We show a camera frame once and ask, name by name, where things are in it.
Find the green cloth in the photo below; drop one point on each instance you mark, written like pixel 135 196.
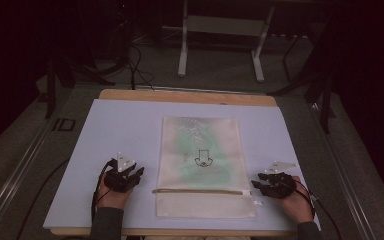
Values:
pixel 186 146

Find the person's right hand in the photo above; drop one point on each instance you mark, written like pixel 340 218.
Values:
pixel 296 205

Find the person's left hand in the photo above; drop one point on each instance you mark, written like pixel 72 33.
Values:
pixel 111 197

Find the white metal desk frame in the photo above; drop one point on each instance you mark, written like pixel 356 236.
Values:
pixel 226 26

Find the translucent white zipper bag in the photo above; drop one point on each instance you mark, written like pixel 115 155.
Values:
pixel 180 203

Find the light blue table mat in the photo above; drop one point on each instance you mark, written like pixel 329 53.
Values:
pixel 126 133

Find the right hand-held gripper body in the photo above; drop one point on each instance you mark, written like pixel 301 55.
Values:
pixel 280 183

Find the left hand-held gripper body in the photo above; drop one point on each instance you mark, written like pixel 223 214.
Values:
pixel 121 180

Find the black metal stand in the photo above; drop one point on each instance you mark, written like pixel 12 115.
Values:
pixel 50 86
pixel 325 100

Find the metal floor rail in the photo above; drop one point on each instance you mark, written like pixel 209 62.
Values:
pixel 343 180
pixel 16 173

